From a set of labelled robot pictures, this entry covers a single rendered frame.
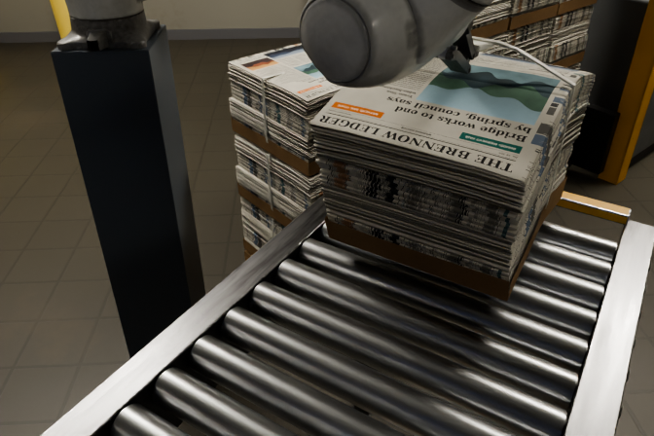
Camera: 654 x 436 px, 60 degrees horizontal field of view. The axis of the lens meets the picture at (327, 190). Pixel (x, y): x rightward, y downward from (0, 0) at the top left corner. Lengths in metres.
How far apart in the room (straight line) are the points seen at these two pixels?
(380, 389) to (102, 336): 1.42
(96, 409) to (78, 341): 1.29
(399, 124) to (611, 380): 0.41
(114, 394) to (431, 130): 0.50
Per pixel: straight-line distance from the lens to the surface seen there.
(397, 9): 0.46
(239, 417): 0.71
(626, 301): 0.94
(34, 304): 2.25
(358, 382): 0.74
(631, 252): 1.05
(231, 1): 4.81
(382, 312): 0.83
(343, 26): 0.45
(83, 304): 2.18
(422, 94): 0.78
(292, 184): 1.60
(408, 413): 0.73
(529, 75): 0.85
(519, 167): 0.67
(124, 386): 0.77
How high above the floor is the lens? 1.37
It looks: 32 degrees down
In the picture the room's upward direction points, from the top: straight up
